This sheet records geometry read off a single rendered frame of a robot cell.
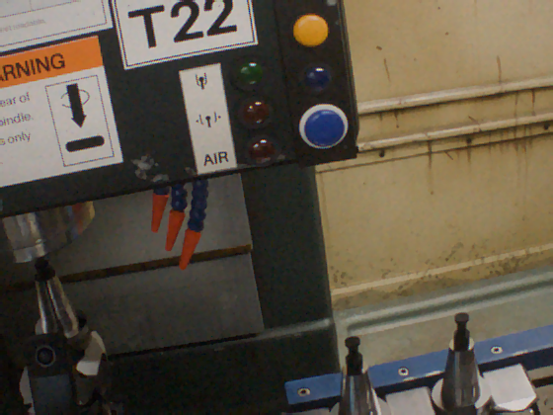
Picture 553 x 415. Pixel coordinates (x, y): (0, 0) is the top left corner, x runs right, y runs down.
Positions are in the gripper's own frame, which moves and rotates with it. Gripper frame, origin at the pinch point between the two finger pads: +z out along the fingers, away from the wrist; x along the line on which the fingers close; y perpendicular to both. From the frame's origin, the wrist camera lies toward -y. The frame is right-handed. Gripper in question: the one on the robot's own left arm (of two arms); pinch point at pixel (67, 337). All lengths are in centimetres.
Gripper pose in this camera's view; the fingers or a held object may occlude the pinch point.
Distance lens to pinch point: 110.1
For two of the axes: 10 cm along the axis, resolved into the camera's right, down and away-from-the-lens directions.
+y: 1.3, 8.5, 5.2
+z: -1.2, -5.0, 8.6
